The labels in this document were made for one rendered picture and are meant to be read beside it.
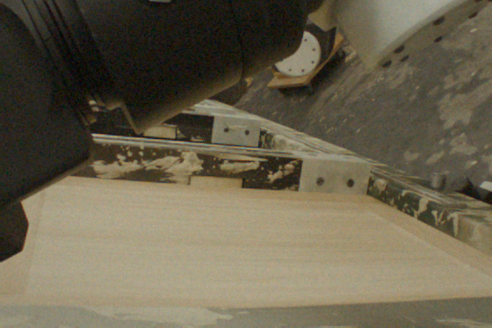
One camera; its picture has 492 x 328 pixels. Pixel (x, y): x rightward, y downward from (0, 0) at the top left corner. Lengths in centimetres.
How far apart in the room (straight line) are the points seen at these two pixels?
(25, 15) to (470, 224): 61
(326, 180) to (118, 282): 49
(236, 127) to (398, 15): 119
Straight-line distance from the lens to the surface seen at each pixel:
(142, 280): 45
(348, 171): 87
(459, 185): 96
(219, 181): 80
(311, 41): 85
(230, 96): 516
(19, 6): 17
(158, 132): 132
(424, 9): 19
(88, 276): 44
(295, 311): 37
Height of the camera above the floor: 137
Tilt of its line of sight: 19 degrees down
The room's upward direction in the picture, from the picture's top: 43 degrees counter-clockwise
